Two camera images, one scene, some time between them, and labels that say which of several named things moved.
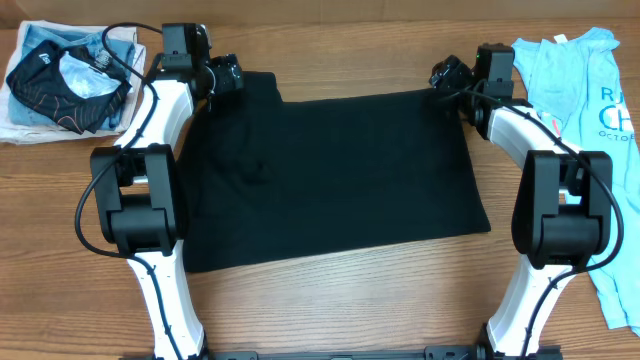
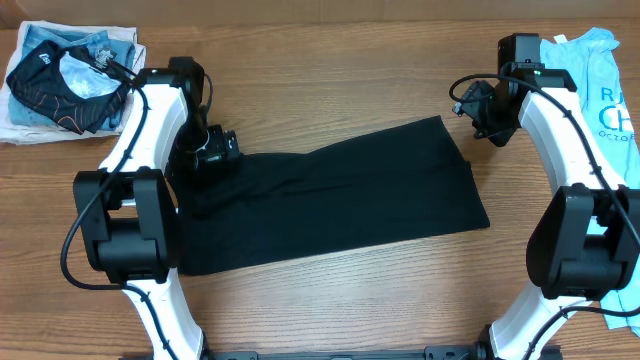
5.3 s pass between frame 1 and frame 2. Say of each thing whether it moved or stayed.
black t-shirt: moved
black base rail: stayed
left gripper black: moved
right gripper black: moved
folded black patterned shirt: stayed
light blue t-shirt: stayed
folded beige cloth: stayed
